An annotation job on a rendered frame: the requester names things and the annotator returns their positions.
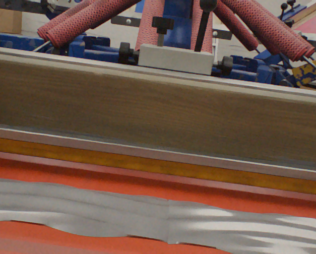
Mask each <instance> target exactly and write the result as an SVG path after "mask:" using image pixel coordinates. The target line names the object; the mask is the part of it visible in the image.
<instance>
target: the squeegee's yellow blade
mask: <svg viewBox="0 0 316 254"><path fill-rule="evenodd" d="M0 143H1V144H8V145H15V146H23V147H30V148H37V149H45V150H53V151H60V152H67V153H75V154H82V155H90V156H97V157H104V158H112V159H119V160H126V161H134V162H142V163H149V164H156V165H164V166H171V167H178V168H186V169H193V170H201V171H208V172H215V173H223V174H230V175H238V176H245V177H253V178H260V179H267V180H275V181H282V182H289V183H297V184H305V185H312V186H316V181H312V180H305V179H297V178H289V177H282V176H275V175H267V174H260V173H253V172H245V171H238V170H230V169H223V168H216V167H208V166H201V165H193V164H186V163H178V162H171V161H164V160H156V159H149V158H142V157H134V156H127V155H120V154H112V153H104V152H97V151H90V150H82V149H75V148H68V147H60V146H53V145H46V144H38V143H30V142H23V141H16V140H8V139H1V138H0Z"/></svg>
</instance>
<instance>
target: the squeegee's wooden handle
mask: <svg viewBox="0 0 316 254"><path fill-rule="evenodd" d="M0 124H5V125H12V126H20V127H24V128H32V129H39V130H46V131H54V132H61V133H68V134H76V135H84V136H91V137H98V138H106V139H113V140H120V141H128V142H135V143H142V144H150V145H157V146H164V147H172V148H180V149H187V150H194V151H202V152H209V153H216V154H224V155H231V156H238V157H246V158H254V159H261V160H268V161H276V162H283V163H290V164H298V165H305V166H312V167H316V98H314V97H307V96H300V95H293V94H285V93H278V92H271V91H264V90H256V89H249V88H242V87H234V86H227V85H219V84H212V83H205V82H198V81H190V80H183V79H176V78H169V77H161V76H154V75H146V74H139V73H132V72H125V71H117V70H110V69H103V68H95V67H88V66H81V65H74V64H69V63H62V62H54V61H47V60H39V59H32V58H25V57H18V56H10V55H3V54H0Z"/></svg>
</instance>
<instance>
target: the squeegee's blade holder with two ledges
mask: <svg viewBox="0 0 316 254"><path fill-rule="evenodd" d="M0 138H1V139H8V140H16V141H23V142H30V143H38V144H46V145H53V146H60V147H68V148H75V149H82V150H90V151H97V152H104V153H112V154H120V155H127V156H134V157H142V158H149V159H156V160H164V161H171V162H178V163H186V164H193V165H201V166H208V167H216V168H223V169H230V170H238V171H245V172H253V173H260V174H267V175H275V176H282V177H289V178H297V179H305V180H312V181H316V167H312V166H305V165H298V164H290V163H283V162H276V161H268V160H261V159H254V158H246V157H238V156H231V155H224V154H216V153H209V152H202V151H194V150H187V149H180V148H172V147H164V146H157V145H150V144H142V143H135V142H128V141H120V140H113V139H106V138H98V137H91V136H84V135H76V134H68V133H61V132H54V131H46V130H39V129H32V128H24V127H20V126H12V125H5V124H0Z"/></svg>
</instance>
